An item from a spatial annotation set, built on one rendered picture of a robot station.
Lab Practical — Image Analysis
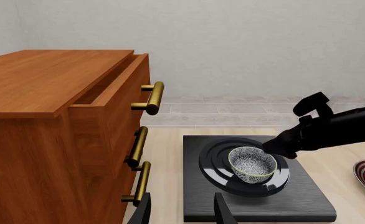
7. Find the closed wooden cabinet drawer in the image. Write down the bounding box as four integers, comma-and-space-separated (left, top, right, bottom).
85, 162, 141, 224
112, 127, 143, 178

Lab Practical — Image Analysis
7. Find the open wooden cabinet drawer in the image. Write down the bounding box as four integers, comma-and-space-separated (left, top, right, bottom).
69, 53, 152, 176

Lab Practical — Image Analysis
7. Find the brass drawer handle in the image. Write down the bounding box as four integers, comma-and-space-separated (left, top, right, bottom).
124, 125, 149, 169
130, 80, 165, 116
121, 161, 152, 207

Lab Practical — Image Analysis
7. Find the flat black stove plate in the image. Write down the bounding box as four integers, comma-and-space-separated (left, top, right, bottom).
182, 134, 338, 223

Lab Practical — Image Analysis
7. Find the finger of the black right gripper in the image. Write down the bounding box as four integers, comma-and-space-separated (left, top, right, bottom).
261, 127, 301, 161

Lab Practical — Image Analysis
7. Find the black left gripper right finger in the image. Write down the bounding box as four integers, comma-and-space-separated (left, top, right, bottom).
214, 192, 238, 224

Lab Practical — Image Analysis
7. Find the black patterned bowl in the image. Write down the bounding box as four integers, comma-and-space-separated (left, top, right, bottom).
227, 146, 278, 184

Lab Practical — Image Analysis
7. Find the wooden cabinet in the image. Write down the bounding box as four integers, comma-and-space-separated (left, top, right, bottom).
0, 49, 152, 224

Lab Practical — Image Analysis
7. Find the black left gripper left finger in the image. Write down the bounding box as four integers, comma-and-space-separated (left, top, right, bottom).
126, 192, 152, 224

